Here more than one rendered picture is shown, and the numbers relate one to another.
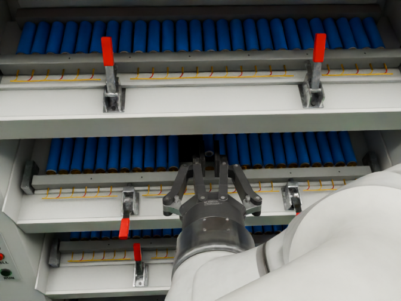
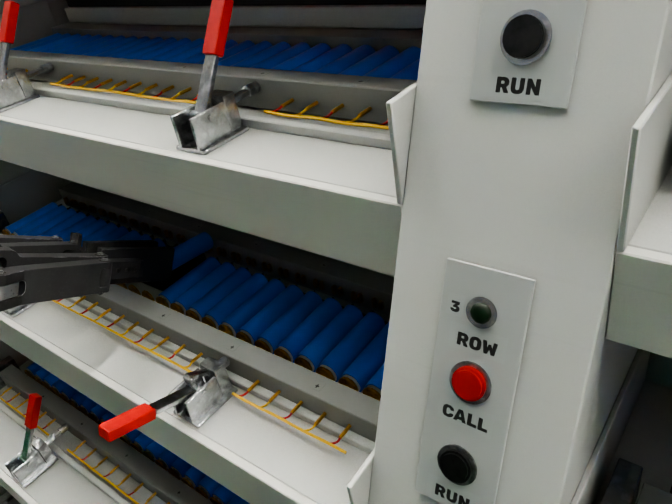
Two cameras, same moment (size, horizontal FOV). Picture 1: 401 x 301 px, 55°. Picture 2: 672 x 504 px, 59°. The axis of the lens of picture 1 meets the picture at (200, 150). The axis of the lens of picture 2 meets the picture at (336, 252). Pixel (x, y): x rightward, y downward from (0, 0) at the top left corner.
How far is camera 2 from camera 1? 0.55 m
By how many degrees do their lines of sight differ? 40
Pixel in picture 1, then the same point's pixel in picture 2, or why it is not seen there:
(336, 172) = (311, 385)
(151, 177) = not seen: hidden behind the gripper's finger
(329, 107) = (216, 156)
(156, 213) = (30, 325)
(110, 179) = not seen: hidden behind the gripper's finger
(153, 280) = (38, 485)
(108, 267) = (21, 433)
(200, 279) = not seen: outside the picture
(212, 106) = (80, 125)
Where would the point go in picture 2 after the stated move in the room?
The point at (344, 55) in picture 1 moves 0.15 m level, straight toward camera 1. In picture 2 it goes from (316, 80) to (54, 57)
